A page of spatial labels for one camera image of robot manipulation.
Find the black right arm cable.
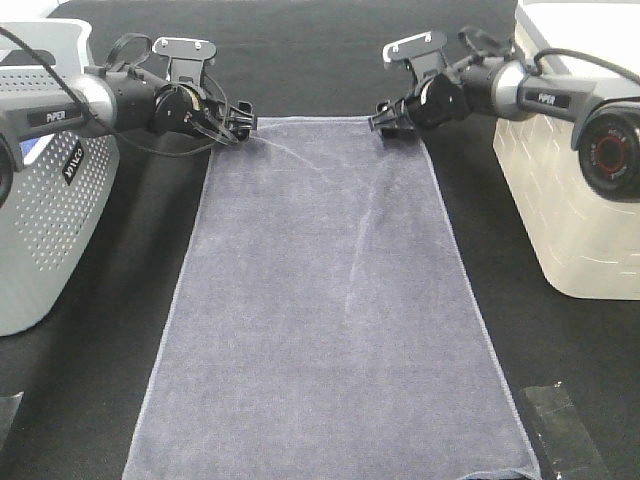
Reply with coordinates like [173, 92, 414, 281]
[457, 25, 640, 86]

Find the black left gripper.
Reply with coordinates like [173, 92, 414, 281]
[152, 83, 256, 145]

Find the black felt table mat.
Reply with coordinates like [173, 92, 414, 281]
[1, 1, 639, 479]

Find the right robot arm black grey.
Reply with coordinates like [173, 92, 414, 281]
[369, 52, 639, 202]

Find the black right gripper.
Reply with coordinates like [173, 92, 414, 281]
[368, 73, 470, 139]

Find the white storage bin grey rim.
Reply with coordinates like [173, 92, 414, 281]
[493, 1, 639, 300]

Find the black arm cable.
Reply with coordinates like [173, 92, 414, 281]
[457, 25, 640, 86]
[0, 24, 236, 159]

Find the right clear tape strip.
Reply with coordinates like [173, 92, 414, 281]
[517, 382, 612, 480]

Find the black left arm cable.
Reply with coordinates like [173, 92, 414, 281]
[0, 24, 236, 159]

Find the grey perforated laundry basket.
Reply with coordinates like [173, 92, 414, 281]
[1, 18, 120, 336]

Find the grey-purple towel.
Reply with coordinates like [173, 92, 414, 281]
[123, 117, 541, 479]

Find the left clear tape strip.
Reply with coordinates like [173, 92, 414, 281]
[0, 392, 24, 449]

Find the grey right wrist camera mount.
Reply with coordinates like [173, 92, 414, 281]
[382, 30, 448, 82]

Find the clear tape strip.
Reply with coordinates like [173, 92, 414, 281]
[517, 382, 612, 480]
[0, 392, 24, 449]

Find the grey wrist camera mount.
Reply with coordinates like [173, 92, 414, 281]
[152, 37, 217, 85]
[382, 30, 448, 82]

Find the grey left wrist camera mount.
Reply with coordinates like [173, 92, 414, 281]
[152, 37, 217, 85]

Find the left robot arm black grey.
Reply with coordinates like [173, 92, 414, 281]
[1, 67, 258, 202]

